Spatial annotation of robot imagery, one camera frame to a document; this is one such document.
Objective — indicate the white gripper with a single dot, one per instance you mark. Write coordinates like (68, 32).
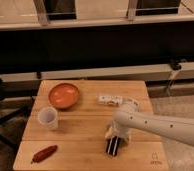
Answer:
(115, 129)

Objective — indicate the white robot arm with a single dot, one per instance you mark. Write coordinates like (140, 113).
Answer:
(127, 117)

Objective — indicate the orange bowl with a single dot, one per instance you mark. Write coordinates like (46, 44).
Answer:
(63, 95)

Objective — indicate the white plastic cup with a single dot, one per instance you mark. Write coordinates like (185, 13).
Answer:
(48, 118)

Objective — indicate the red sausage toy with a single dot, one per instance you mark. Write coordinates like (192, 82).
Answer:
(43, 154)

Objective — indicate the black clamp with cable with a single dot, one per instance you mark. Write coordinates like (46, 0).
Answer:
(175, 70)

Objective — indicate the metal window rail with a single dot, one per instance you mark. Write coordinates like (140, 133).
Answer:
(47, 14)

